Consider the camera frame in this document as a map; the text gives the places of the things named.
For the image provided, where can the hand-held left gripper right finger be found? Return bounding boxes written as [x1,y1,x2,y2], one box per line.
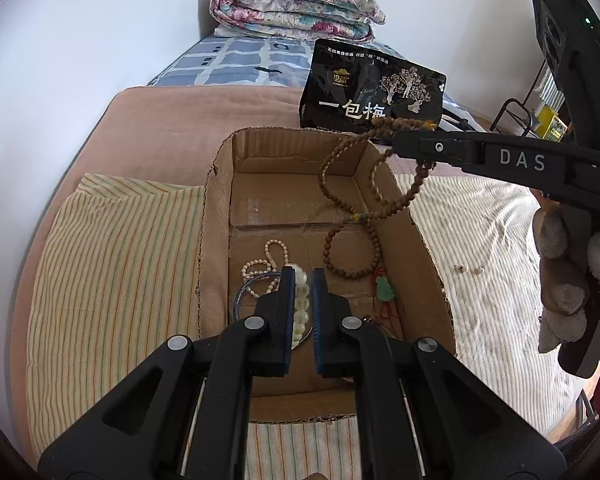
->
[311,267,567,480]

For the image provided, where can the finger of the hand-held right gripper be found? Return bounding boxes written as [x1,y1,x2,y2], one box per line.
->
[391,130,483,171]

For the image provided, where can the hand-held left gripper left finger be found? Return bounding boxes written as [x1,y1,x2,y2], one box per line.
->
[37,266,297,480]

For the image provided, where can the cream bead bracelet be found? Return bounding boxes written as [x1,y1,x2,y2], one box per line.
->
[287,264,315,351]

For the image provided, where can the dark bangle ring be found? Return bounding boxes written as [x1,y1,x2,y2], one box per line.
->
[231,274,283,322]

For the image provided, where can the small white pearl strand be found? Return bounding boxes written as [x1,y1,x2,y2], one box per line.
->
[241,240,288,301]

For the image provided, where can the jade pendant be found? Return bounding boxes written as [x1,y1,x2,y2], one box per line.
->
[365,267,403,341]

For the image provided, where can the long wooden bead necklace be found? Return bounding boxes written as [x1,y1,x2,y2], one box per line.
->
[318,116,438,281]

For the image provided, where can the cardboard box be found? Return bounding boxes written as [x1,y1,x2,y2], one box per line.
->
[196,127,457,423]

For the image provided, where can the person's right hand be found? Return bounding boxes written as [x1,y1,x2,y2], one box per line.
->
[532,197,600,356]

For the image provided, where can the yellow plastic crate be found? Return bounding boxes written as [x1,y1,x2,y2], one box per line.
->
[535,107,567,141]

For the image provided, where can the black metal clothes rack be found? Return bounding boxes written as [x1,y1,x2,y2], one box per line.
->
[491,60,571,141]

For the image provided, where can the striped hanging towel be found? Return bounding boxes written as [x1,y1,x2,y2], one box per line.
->
[537,67,565,108]

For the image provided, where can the black printed snack bag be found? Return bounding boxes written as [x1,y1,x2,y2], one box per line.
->
[299,37,447,136]

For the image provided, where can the yellow striped cloth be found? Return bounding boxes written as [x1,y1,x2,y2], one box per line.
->
[25,157,588,480]

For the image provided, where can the folded floral quilt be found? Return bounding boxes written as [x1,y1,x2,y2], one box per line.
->
[209,0,387,42]

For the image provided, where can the brown blanket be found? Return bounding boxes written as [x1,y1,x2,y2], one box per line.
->
[10,85,311,461]

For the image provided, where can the blue checked bed sheet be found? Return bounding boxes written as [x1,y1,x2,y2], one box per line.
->
[145,35,481,131]

